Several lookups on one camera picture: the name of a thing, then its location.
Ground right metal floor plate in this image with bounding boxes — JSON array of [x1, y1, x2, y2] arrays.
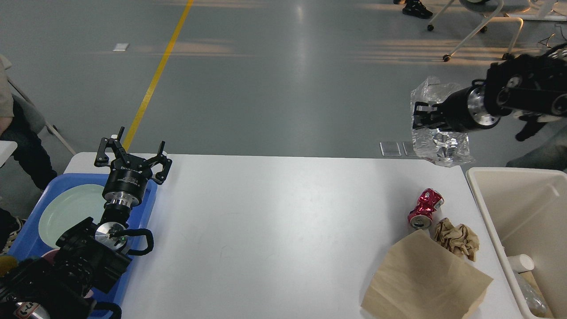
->
[[402, 141, 419, 157]]

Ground teal mug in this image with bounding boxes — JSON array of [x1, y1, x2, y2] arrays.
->
[[0, 256, 18, 277]]

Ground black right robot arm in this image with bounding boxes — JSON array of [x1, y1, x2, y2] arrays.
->
[[412, 43, 567, 141]]

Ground left metal floor plate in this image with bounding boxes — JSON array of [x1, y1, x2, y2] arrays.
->
[[379, 141, 402, 157]]

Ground white rolling chair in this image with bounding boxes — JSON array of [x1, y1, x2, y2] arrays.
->
[[433, 0, 529, 62]]

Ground clear plastic bottle in bin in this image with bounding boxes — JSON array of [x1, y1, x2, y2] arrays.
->
[[514, 271, 549, 318]]

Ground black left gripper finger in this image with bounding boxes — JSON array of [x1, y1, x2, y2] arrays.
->
[[144, 141, 173, 185], [93, 126, 129, 170]]

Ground white paper cup in bin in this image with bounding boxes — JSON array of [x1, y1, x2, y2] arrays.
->
[[508, 254, 535, 274]]

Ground brown paper bag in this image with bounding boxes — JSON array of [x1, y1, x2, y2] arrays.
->
[[361, 230, 493, 319]]

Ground brown paper ball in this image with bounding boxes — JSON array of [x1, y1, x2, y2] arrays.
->
[[434, 218, 480, 262]]

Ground grey chair at left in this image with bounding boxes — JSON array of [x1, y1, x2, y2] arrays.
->
[[7, 76, 77, 156]]

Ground white desk frame background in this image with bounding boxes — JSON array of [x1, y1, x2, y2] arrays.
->
[[508, 0, 567, 23]]

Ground seated person at left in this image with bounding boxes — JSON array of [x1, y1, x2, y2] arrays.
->
[[0, 62, 58, 256]]

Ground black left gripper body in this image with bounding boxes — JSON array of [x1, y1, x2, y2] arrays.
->
[[102, 161, 153, 207]]

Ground white table at left edge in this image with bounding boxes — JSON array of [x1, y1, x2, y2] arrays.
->
[[0, 140, 17, 167]]

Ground crushed red can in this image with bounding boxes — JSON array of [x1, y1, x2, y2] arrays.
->
[[407, 188, 445, 230]]

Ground brown cardboard in bin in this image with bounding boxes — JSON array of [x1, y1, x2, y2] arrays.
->
[[522, 271, 555, 319]]

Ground metal floor plate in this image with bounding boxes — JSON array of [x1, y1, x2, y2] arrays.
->
[[402, 141, 419, 157], [379, 141, 402, 157]]

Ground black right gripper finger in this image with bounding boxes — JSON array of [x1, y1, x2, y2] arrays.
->
[[412, 117, 446, 131], [413, 102, 443, 117]]

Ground pink mug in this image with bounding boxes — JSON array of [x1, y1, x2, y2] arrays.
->
[[41, 248, 94, 299]]

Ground light green plate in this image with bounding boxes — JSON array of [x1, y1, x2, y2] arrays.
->
[[38, 184, 106, 249]]

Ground person in white shorts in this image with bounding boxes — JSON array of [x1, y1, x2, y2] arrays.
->
[[392, 0, 433, 19]]

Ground beige plastic bin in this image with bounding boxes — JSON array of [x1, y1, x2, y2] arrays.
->
[[466, 167, 567, 319]]

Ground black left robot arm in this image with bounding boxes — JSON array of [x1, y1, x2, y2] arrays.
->
[[1, 127, 172, 319]]

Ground aluminium foil container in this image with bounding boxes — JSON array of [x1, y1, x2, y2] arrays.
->
[[410, 75, 475, 167]]

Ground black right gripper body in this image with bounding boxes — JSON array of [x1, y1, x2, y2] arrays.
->
[[438, 86, 501, 133]]

